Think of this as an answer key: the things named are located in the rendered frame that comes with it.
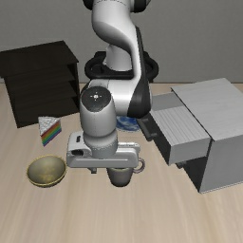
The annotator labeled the olive green mug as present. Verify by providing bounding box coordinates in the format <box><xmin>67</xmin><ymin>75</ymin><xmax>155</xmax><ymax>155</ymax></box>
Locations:
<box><xmin>106</xmin><ymin>158</ymin><xmax>147</xmax><ymax>188</ymax></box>

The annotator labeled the open grey cabinet drawer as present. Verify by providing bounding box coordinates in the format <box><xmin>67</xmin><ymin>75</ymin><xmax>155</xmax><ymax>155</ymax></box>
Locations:
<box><xmin>137</xmin><ymin>91</ymin><xmax>213</xmax><ymax>166</ymax></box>

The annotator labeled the grey cabinet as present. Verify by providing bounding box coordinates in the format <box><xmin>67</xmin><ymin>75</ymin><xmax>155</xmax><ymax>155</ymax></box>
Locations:
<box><xmin>170</xmin><ymin>77</ymin><xmax>243</xmax><ymax>195</ymax></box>

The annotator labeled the blue and white plate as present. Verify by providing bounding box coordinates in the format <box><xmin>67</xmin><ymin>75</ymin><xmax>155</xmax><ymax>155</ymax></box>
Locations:
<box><xmin>115</xmin><ymin>115</ymin><xmax>142</xmax><ymax>134</ymax></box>

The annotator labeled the olive green bowl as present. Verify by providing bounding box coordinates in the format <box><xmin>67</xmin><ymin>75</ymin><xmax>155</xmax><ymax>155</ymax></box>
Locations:
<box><xmin>26</xmin><ymin>154</ymin><xmax>67</xmax><ymax>188</ymax></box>

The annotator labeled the rainbow cake wedge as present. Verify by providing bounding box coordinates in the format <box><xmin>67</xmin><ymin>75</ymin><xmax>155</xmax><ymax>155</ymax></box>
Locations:
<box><xmin>38</xmin><ymin>116</ymin><xmax>63</xmax><ymax>147</ymax></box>

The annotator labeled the dark slatted rack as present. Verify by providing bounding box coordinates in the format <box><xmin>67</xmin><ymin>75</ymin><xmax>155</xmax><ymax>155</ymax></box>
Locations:
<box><xmin>0</xmin><ymin>40</ymin><xmax>80</xmax><ymax>129</ymax></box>

